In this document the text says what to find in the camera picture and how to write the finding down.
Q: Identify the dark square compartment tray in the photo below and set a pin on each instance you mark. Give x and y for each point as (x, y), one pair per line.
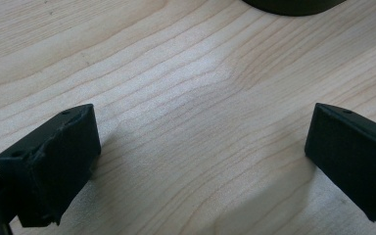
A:
(293, 6)

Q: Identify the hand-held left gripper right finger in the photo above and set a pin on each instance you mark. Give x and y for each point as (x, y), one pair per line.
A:
(355, 163)

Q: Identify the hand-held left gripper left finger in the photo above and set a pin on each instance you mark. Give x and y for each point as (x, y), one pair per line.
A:
(55, 169)

